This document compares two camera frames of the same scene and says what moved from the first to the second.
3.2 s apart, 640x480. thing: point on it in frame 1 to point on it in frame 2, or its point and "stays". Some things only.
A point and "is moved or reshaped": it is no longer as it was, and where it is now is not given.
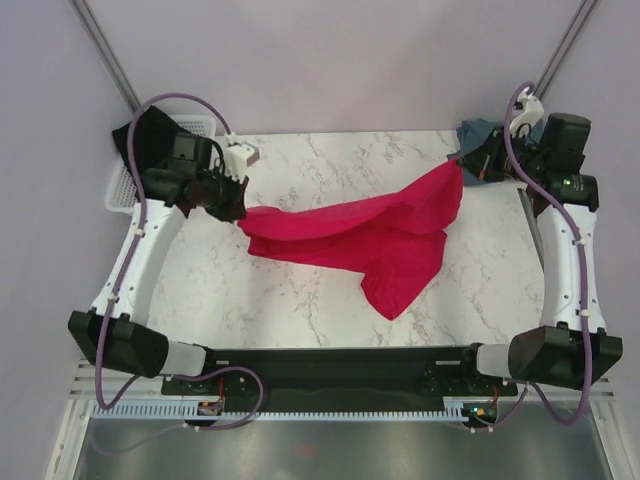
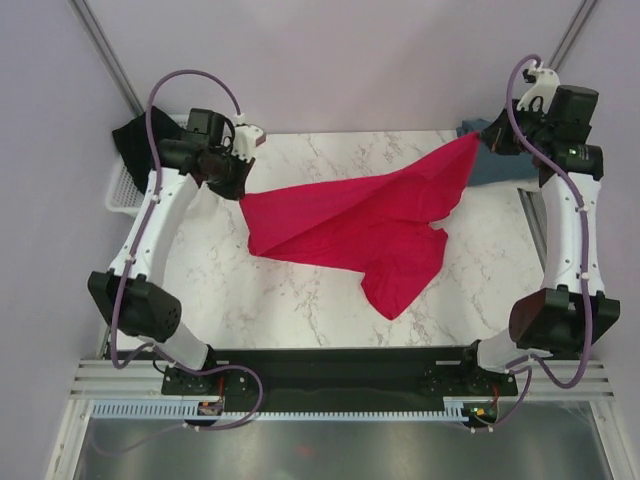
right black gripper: [482, 163] to [497, 135]
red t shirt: [395, 240] is moved or reshaped
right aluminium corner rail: [565, 47] stays
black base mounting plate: [408, 374] stays
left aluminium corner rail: [103, 49] stays
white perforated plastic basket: [118, 195] stays
